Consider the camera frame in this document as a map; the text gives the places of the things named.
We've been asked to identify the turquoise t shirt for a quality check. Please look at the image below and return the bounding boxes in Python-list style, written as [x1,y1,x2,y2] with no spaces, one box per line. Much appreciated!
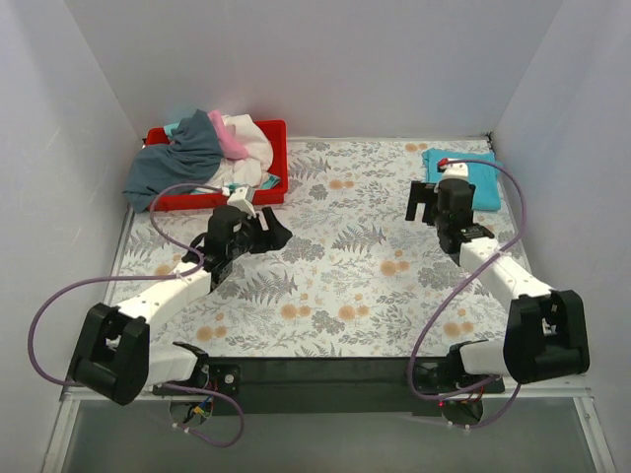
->
[422,148,501,212]

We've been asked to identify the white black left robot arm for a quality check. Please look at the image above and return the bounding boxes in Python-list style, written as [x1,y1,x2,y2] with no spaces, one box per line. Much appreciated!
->
[69,206,293,405]

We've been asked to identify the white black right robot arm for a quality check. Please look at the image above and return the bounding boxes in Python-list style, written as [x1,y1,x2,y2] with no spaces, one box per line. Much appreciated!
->
[405,178,591,393]

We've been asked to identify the light teal garment in bin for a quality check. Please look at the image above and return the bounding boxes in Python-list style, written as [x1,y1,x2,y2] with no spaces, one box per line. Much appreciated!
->
[189,124,281,194]

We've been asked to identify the pink t shirt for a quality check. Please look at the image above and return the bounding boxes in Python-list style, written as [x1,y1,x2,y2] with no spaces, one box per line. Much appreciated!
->
[208,110,247,161]

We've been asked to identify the dark grey t shirt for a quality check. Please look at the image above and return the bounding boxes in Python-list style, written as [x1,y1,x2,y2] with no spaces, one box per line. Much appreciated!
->
[122,109,224,213]

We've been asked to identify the floral patterned table mat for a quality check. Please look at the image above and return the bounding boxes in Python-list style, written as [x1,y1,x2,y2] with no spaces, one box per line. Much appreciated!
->
[96,138,541,359]

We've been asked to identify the white t shirt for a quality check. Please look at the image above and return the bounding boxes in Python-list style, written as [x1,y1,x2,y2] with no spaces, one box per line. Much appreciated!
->
[205,110,280,190]

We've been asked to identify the red plastic bin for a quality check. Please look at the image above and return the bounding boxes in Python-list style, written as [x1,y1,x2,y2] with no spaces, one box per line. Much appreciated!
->
[145,114,288,211]

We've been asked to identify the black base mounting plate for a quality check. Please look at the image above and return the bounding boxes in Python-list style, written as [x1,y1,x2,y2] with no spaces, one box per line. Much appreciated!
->
[152,357,507,418]

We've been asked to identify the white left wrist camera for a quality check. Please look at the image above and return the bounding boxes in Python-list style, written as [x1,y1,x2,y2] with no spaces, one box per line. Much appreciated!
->
[227,185,256,218]

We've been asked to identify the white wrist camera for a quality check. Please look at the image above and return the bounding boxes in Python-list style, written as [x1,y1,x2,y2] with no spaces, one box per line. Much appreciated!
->
[227,185,256,218]
[437,159,468,183]

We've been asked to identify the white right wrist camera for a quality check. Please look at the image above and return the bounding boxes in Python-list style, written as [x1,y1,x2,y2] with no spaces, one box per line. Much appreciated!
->
[437,159,468,183]

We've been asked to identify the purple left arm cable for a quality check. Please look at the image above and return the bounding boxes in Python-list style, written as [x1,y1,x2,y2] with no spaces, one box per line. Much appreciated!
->
[27,182,245,447]

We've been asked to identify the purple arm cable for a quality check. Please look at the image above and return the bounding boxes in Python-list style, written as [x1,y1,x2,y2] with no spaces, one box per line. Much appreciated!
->
[27,182,245,447]
[405,159,529,431]

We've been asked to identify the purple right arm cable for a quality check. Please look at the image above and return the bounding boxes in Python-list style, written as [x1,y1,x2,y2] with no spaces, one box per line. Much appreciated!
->
[405,159,529,431]

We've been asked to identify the aluminium frame rail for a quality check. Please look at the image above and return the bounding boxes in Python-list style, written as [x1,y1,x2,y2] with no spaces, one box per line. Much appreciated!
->
[40,206,617,473]

